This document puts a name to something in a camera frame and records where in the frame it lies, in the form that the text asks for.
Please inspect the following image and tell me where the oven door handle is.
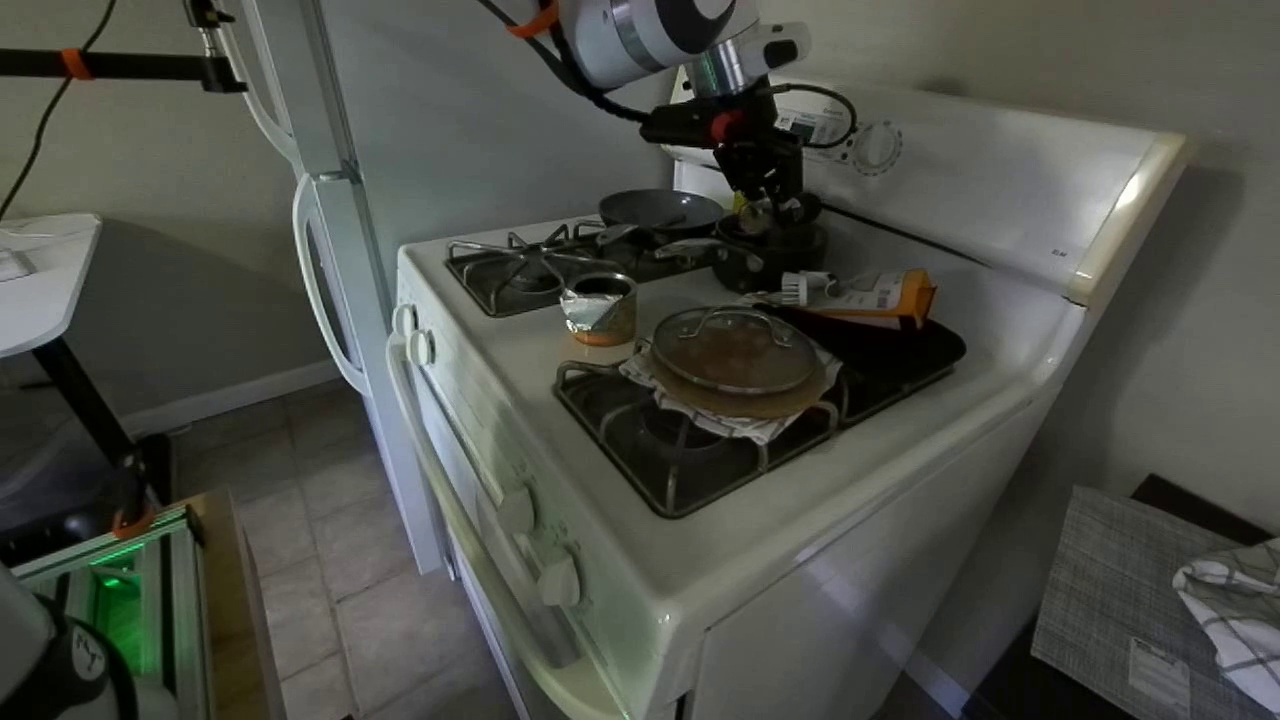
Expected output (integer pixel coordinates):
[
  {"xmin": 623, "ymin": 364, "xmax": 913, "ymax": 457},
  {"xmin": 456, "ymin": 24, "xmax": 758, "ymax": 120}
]
[{"xmin": 385, "ymin": 333, "xmax": 641, "ymax": 720}]

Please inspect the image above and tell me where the white bottle with orange label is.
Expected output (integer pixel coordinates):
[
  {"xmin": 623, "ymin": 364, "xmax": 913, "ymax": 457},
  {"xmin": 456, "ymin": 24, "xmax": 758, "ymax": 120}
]
[{"xmin": 778, "ymin": 267, "xmax": 938, "ymax": 329}]

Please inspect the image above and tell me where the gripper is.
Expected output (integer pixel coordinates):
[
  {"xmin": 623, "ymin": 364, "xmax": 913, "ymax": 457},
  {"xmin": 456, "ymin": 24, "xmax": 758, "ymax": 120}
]
[{"xmin": 714, "ymin": 132, "xmax": 823, "ymax": 237}]

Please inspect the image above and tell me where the oven door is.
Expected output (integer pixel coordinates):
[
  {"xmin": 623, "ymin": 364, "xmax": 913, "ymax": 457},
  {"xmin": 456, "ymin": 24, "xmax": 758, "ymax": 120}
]
[{"xmin": 398, "ymin": 330, "xmax": 701, "ymax": 720}]

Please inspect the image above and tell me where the black griddle pan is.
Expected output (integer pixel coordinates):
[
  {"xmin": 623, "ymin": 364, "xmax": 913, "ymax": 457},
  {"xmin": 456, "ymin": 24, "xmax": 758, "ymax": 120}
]
[{"xmin": 768, "ymin": 303, "xmax": 968, "ymax": 425}]

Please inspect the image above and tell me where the black cable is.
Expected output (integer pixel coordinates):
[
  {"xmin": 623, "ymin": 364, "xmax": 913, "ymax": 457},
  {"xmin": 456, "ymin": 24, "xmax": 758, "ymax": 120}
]
[{"xmin": 0, "ymin": 0, "xmax": 119, "ymax": 219}]

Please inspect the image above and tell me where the white timer knob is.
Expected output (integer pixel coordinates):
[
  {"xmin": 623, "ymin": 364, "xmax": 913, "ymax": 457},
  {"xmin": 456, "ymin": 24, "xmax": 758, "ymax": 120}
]
[{"xmin": 852, "ymin": 121, "xmax": 905, "ymax": 177}]

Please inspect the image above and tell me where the stove burner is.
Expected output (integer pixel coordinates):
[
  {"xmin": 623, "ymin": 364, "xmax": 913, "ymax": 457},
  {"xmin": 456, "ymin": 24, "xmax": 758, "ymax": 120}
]
[
  {"xmin": 554, "ymin": 358, "xmax": 851, "ymax": 519},
  {"xmin": 596, "ymin": 226, "xmax": 741, "ymax": 285},
  {"xmin": 445, "ymin": 226, "xmax": 623, "ymax": 318}
]

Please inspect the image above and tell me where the white table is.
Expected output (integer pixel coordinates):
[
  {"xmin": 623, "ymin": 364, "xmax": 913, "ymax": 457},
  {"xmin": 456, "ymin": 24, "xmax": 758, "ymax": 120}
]
[{"xmin": 0, "ymin": 212, "xmax": 173, "ymax": 531}]

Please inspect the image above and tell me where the white checked cloth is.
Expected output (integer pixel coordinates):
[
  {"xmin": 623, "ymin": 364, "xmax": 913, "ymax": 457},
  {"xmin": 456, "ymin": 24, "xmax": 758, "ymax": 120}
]
[{"xmin": 1172, "ymin": 538, "xmax": 1280, "ymax": 713}]

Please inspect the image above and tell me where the black pot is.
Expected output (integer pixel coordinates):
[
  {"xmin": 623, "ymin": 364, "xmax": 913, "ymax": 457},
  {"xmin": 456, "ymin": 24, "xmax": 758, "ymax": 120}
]
[{"xmin": 655, "ymin": 205, "xmax": 831, "ymax": 295}]

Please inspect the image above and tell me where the glass lid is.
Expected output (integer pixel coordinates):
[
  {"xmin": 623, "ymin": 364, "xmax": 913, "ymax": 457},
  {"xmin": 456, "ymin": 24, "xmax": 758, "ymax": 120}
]
[{"xmin": 650, "ymin": 306, "xmax": 823, "ymax": 395}]

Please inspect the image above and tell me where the white gas stove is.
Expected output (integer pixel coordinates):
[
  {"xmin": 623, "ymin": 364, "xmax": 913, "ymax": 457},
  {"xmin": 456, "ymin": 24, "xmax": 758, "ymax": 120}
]
[{"xmin": 385, "ymin": 65, "xmax": 1196, "ymax": 720}]

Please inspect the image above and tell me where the dark table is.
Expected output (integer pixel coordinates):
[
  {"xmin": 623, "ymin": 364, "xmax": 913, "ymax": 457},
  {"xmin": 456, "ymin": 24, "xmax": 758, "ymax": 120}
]
[{"xmin": 972, "ymin": 473, "xmax": 1280, "ymax": 720}]

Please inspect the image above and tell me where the grey woven placemat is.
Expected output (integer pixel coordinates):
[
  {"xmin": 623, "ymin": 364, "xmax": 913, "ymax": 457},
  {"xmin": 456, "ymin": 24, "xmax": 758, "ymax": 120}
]
[{"xmin": 1030, "ymin": 486, "xmax": 1280, "ymax": 720}]

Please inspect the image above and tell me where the dark grey frying pan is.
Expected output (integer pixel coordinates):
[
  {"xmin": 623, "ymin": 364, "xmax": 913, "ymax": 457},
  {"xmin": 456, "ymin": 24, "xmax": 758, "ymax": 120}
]
[{"xmin": 597, "ymin": 189, "xmax": 726, "ymax": 249}]

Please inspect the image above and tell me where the checked kitchen cloth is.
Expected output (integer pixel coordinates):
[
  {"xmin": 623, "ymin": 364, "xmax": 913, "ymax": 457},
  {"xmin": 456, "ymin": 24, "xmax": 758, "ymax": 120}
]
[{"xmin": 619, "ymin": 345, "xmax": 847, "ymax": 447}]

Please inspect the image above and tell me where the black stand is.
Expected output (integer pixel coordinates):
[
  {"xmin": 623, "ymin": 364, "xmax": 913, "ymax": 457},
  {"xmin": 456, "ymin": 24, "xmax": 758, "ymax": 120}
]
[{"xmin": 0, "ymin": 0, "xmax": 249, "ymax": 97}]

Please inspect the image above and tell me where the white refrigerator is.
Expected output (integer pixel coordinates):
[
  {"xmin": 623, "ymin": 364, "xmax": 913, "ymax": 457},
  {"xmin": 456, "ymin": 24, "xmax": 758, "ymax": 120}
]
[{"xmin": 233, "ymin": 0, "xmax": 448, "ymax": 578}]

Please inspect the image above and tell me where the black and orange clamp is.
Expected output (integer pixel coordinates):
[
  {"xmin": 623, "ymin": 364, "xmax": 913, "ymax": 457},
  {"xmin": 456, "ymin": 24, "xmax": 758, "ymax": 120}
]
[{"xmin": 108, "ymin": 452, "xmax": 159, "ymax": 541}]

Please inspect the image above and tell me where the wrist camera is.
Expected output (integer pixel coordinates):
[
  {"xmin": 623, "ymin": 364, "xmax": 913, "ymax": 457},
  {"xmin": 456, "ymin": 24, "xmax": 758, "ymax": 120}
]
[{"xmin": 640, "ymin": 98, "xmax": 783, "ymax": 149}]

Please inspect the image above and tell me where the open tin can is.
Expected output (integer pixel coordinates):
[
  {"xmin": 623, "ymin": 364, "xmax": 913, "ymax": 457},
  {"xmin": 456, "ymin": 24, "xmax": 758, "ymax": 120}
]
[{"xmin": 559, "ymin": 272, "xmax": 639, "ymax": 347}]

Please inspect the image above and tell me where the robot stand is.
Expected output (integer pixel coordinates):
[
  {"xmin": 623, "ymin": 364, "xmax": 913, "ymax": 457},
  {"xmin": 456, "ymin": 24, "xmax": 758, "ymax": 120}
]
[{"xmin": 0, "ymin": 488, "xmax": 291, "ymax": 720}]

